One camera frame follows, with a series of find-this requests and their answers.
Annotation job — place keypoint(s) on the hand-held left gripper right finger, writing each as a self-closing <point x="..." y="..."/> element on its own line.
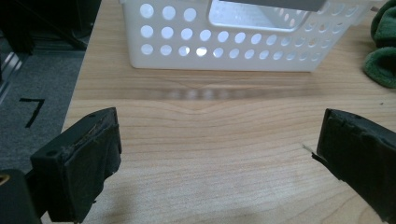
<point x="358" y="155"/>

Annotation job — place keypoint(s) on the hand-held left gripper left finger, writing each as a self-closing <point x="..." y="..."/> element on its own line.
<point x="77" y="165"/>

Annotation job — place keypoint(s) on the green cloth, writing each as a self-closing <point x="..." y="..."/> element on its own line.
<point x="384" y="46"/>

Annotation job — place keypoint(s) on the dark metal stand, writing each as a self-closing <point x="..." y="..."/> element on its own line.
<point x="40" y="21"/>

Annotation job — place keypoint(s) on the white perforated plastic basket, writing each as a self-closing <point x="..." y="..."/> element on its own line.
<point x="230" y="46"/>

